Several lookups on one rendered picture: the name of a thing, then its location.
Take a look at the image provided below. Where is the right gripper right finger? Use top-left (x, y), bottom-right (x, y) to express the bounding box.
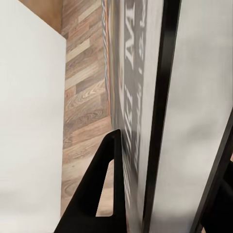
top-left (204, 161), bottom-right (233, 233)

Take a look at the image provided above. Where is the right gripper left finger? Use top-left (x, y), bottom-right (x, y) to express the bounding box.
top-left (54, 129), bottom-right (127, 233)

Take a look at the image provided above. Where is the hardback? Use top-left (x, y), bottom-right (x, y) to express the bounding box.
top-left (101, 0), bottom-right (233, 233)

